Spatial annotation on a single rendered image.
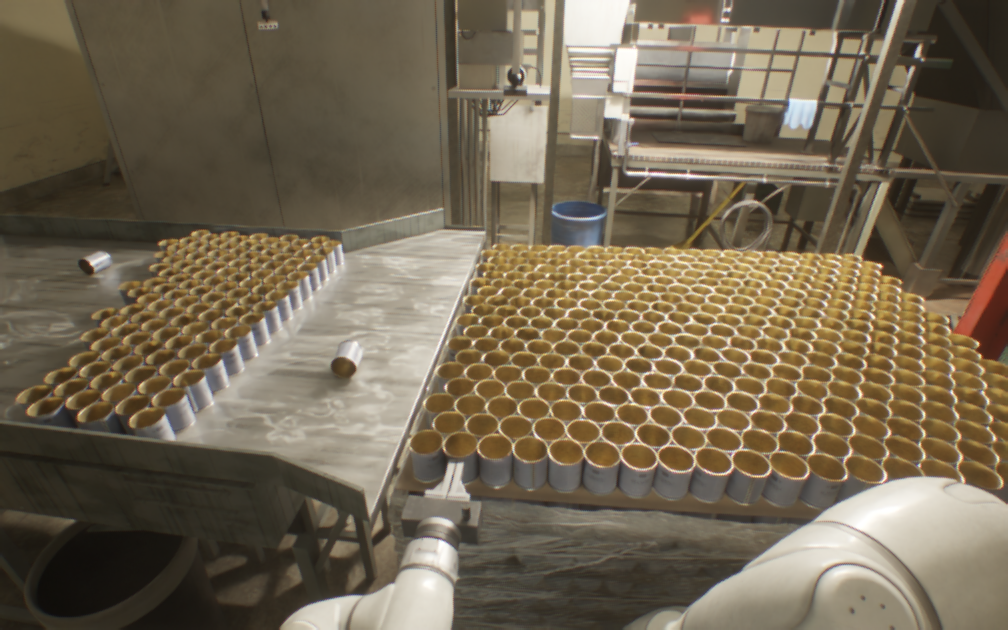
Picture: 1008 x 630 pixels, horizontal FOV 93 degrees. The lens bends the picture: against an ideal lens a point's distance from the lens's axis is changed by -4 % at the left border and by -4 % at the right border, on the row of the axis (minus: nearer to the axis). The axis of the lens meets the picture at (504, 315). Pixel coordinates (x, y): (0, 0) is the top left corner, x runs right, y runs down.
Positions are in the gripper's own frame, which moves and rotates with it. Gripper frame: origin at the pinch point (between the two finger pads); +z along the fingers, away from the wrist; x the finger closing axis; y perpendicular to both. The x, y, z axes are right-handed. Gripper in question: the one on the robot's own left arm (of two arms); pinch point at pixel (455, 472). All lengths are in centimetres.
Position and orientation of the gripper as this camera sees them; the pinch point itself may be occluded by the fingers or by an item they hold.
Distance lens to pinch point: 99.4
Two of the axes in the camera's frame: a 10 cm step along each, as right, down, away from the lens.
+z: 1.2, -5.0, 8.6
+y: -0.2, -8.7, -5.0
